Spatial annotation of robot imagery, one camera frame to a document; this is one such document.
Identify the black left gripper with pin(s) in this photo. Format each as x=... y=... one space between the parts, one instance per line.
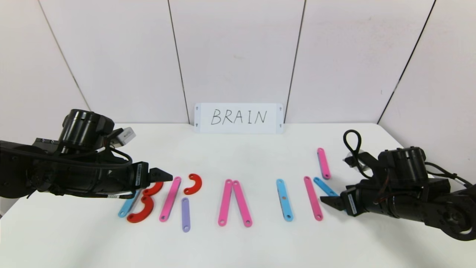
x=140 y=175

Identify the pink bar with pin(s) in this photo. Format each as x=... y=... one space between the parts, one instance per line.
x=170 y=199
x=323 y=163
x=225 y=203
x=313 y=199
x=241 y=203

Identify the small red curved piece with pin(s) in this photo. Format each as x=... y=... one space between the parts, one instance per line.
x=197 y=184
x=157 y=188

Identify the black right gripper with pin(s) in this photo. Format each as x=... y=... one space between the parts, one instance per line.
x=350 y=203

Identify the orange and black left arm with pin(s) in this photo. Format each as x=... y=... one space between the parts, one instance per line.
x=55 y=173

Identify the light blue medium bar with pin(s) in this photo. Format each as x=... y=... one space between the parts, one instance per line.
x=323 y=186

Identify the large red curved piece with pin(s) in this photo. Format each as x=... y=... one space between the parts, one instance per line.
x=144 y=214

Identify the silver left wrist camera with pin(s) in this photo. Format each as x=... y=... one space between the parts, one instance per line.
x=126 y=136

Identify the short purple bar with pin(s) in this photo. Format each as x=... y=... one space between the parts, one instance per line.
x=185 y=216

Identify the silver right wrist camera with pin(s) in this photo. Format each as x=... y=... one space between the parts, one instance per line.
x=351 y=160

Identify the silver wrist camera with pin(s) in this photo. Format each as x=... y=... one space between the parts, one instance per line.
x=351 y=160
x=126 y=136

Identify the light blue long flat bar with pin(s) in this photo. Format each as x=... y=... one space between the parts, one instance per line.
x=126 y=206
x=284 y=203

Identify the white sign reading BRAIN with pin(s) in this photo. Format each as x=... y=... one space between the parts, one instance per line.
x=202 y=119

